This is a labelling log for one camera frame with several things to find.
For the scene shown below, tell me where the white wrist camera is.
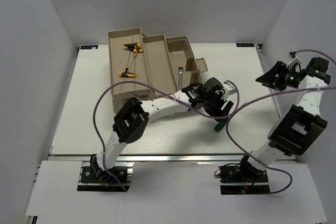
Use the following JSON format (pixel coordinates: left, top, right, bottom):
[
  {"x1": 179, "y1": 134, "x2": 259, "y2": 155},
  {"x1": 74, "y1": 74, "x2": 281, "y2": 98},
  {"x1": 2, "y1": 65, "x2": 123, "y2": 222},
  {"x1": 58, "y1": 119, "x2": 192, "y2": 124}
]
[
  {"x1": 287, "y1": 51, "x2": 302, "y2": 70},
  {"x1": 223, "y1": 81, "x2": 237, "y2": 99}
]

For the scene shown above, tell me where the blue label sticker left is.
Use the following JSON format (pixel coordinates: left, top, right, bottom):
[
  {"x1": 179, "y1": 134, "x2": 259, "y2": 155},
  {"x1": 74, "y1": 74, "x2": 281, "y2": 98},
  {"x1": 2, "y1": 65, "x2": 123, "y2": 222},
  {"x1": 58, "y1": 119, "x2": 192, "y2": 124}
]
[{"x1": 80, "y1": 45, "x2": 98, "y2": 50}]

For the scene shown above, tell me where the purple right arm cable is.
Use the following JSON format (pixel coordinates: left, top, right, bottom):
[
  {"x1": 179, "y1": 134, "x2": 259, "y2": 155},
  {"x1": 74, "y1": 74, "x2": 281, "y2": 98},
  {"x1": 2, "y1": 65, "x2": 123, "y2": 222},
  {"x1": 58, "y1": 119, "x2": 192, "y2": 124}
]
[{"x1": 225, "y1": 49, "x2": 336, "y2": 195}]

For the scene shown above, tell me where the aluminium table front rail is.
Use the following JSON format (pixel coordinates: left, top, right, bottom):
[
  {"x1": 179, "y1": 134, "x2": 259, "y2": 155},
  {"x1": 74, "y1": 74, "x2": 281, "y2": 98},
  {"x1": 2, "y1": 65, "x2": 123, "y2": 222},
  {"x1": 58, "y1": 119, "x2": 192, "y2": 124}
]
[{"x1": 47, "y1": 154, "x2": 243, "y2": 163}]

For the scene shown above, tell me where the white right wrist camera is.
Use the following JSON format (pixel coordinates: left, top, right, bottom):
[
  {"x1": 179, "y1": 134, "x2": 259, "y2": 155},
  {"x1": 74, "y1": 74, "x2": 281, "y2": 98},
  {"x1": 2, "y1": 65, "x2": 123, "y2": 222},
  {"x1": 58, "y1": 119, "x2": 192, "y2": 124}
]
[{"x1": 287, "y1": 51, "x2": 302, "y2": 70}]

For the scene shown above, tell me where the blue label sticker right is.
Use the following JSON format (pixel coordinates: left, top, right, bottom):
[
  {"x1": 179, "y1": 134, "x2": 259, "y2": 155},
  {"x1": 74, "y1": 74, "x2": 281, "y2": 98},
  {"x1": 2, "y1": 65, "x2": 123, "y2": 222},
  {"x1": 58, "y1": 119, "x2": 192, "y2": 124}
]
[{"x1": 236, "y1": 43, "x2": 255, "y2": 48}]

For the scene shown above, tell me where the silver ratchet wrench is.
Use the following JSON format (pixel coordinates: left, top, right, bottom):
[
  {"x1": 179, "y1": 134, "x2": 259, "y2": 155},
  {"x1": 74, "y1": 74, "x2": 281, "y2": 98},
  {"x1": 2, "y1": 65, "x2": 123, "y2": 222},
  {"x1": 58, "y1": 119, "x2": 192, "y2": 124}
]
[{"x1": 178, "y1": 67, "x2": 184, "y2": 90}]

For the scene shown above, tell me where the large green screwdriver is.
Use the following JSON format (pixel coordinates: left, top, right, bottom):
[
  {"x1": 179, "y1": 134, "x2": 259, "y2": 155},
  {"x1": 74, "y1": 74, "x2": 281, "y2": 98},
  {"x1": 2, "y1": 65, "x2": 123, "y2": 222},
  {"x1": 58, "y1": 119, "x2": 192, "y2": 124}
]
[{"x1": 214, "y1": 121, "x2": 227, "y2": 132}]

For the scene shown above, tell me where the blue label sticker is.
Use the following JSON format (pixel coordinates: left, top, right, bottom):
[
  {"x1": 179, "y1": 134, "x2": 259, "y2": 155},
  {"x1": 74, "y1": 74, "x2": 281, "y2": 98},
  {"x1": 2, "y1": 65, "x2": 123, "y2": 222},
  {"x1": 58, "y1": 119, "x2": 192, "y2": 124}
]
[
  {"x1": 236, "y1": 43, "x2": 255, "y2": 48},
  {"x1": 80, "y1": 45, "x2": 98, "y2": 50}
]

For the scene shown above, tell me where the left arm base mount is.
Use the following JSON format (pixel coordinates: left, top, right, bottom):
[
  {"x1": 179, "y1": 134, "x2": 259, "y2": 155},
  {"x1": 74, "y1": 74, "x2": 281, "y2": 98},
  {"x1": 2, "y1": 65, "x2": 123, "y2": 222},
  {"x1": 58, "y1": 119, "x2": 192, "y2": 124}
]
[{"x1": 77, "y1": 162, "x2": 132, "y2": 193}]

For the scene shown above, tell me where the long yellow black T-handle key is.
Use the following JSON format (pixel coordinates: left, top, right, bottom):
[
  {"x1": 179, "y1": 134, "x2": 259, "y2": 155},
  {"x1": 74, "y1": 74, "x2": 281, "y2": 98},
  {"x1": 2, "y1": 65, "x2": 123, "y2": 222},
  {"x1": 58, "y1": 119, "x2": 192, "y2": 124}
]
[{"x1": 128, "y1": 47, "x2": 144, "y2": 67}]

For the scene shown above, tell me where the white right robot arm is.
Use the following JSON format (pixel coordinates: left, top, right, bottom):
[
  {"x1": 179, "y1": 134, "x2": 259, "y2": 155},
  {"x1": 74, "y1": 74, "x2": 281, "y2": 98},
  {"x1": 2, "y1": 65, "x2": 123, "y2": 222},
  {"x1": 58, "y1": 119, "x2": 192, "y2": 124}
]
[{"x1": 237, "y1": 57, "x2": 331, "y2": 182}]

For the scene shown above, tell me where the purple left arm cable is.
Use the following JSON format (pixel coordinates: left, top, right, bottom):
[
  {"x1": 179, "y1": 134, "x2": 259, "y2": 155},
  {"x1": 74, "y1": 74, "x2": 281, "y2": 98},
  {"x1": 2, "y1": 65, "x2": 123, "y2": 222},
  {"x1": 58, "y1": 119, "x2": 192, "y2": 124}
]
[{"x1": 93, "y1": 79, "x2": 241, "y2": 192}]

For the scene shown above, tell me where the yellow black T-handle hex key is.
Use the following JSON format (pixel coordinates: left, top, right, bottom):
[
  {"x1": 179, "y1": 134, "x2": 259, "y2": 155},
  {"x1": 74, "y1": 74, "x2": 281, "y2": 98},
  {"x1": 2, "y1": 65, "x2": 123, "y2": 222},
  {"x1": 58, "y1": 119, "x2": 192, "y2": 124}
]
[{"x1": 119, "y1": 67, "x2": 138, "y2": 83}]

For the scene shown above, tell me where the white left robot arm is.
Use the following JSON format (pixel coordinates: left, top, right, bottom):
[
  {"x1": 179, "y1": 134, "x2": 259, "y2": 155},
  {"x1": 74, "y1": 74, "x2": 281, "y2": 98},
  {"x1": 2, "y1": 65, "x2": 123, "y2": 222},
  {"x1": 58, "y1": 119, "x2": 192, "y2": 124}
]
[{"x1": 90, "y1": 78, "x2": 237, "y2": 182}]

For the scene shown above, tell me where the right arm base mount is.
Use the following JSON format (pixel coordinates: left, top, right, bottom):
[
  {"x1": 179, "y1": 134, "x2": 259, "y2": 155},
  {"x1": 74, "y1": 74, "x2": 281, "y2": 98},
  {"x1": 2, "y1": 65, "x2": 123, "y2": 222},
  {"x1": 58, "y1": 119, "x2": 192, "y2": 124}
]
[{"x1": 214, "y1": 163, "x2": 270, "y2": 195}]

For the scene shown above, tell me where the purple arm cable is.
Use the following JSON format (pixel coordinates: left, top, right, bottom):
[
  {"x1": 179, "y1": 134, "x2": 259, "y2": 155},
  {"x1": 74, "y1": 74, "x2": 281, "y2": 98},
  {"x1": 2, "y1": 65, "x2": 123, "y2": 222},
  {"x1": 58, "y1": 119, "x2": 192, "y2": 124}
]
[
  {"x1": 93, "y1": 79, "x2": 241, "y2": 192},
  {"x1": 225, "y1": 49, "x2": 336, "y2": 195}
]

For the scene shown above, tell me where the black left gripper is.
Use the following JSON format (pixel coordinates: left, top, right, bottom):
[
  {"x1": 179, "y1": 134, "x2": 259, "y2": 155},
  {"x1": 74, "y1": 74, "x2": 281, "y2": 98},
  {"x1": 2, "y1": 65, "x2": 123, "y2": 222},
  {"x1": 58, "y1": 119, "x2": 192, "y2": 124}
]
[{"x1": 203, "y1": 92, "x2": 234, "y2": 123}]

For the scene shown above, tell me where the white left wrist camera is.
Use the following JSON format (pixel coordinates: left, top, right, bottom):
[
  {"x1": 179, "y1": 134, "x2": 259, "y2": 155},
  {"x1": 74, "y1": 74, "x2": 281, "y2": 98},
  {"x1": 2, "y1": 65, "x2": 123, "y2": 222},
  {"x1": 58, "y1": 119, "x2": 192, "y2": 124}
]
[{"x1": 223, "y1": 81, "x2": 237, "y2": 99}]

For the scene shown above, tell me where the beige plastic toolbox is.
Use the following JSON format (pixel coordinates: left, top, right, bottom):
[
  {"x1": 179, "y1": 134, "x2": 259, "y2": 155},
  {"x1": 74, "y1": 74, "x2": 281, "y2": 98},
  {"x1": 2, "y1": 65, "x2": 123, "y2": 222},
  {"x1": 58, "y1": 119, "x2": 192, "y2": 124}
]
[{"x1": 108, "y1": 28, "x2": 208, "y2": 113}]

